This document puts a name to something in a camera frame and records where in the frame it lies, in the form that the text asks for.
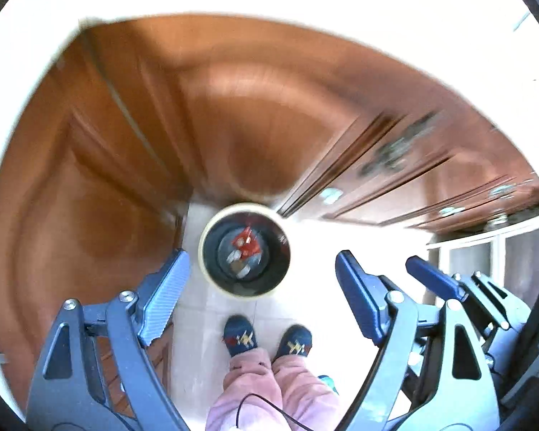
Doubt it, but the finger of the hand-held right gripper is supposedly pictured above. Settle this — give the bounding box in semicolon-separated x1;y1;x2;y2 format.
471;270;533;324
405;255;510;337

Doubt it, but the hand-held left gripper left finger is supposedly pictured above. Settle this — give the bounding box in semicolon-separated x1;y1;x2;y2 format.
24;249;192;431

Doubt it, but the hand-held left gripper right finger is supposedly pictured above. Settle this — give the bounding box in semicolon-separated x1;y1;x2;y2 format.
335;250;502;431

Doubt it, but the round cream trash bin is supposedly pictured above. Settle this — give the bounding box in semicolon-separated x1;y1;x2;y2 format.
198;203;292;299

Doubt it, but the white framed door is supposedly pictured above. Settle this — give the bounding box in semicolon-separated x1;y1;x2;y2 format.
427;222;539;306

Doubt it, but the navy patterned slipper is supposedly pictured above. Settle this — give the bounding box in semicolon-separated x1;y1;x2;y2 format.
274;324;314;362
223;315;258;356

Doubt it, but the red wrapper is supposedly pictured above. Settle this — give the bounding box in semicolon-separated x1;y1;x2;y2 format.
231;229;261;259

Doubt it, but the person's right leg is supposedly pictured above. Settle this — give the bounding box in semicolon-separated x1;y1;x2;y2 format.
269;354;342;431

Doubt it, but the person's leg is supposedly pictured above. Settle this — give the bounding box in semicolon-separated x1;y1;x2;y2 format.
206;348;281;431
269;354;342;431

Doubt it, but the person's left leg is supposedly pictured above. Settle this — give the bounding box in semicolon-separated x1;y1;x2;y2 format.
206;348;281;431

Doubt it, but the dark ornate cabinet handle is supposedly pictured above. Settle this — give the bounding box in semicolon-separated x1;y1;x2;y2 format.
359;112;441;178

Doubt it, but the thin black cable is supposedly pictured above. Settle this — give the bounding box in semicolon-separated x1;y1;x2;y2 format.
234;393;310;431

